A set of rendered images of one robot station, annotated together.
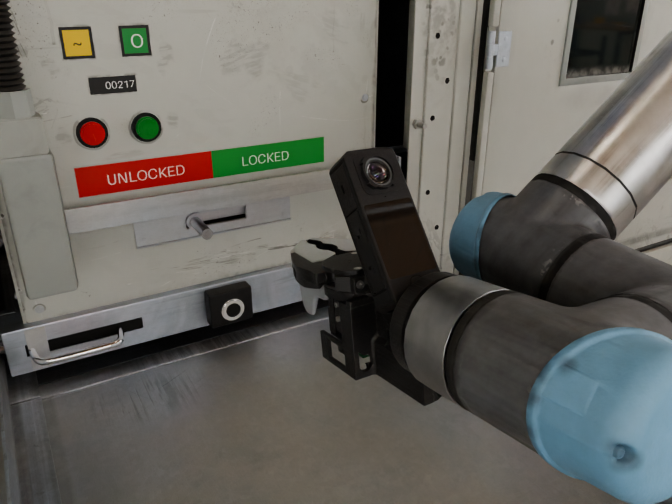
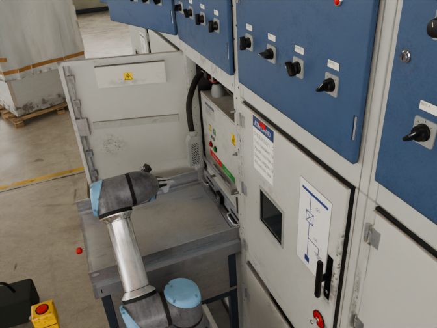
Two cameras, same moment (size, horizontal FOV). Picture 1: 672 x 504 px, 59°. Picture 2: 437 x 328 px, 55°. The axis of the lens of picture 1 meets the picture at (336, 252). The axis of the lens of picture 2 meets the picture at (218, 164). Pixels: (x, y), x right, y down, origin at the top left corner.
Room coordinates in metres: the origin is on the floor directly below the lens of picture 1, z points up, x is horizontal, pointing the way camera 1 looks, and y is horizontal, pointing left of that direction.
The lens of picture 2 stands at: (1.02, -1.59, 2.16)
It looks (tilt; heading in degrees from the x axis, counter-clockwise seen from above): 31 degrees down; 100
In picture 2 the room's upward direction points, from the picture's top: 4 degrees counter-clockwise
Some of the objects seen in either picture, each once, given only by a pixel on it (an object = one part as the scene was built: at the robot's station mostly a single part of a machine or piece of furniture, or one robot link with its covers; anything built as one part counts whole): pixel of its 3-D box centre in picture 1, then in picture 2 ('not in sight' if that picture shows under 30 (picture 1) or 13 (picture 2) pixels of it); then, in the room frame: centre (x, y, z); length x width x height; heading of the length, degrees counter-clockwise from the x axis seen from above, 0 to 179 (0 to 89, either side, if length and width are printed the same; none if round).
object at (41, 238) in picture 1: (33, 203); (194, 149); (0.57, 0.30, 1.09); 0.08 x 0.05 x 0.17; 30
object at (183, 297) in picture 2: not in sight; (181, 301); (0.70, -0.65, 1.03); 0.13 x 0.12 x 0.14; 29
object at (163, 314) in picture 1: (220, 294); (225, 195); (0.74, 0.16, 0.89); 0.54 x 0.05 x 0.06; 120
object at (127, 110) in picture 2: not in sight; (134, 122); (0.23, 0.38, 1.21); 0.63 x 0.07 x 0.74; 14
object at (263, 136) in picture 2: not in sight; (263, 150); (0.96, -0.37, 1.47); 0.15 x 0.01 x 0.21; 120
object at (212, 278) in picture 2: not in sight; (162, 279); (0.40, -0.03, 0.46); 0.64 x 0.58 x 0.66; 30
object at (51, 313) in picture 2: not in sight; (45, 317); (0.13, -0.63, 0.85); 0.08 x 0.08 x 0.10; 30
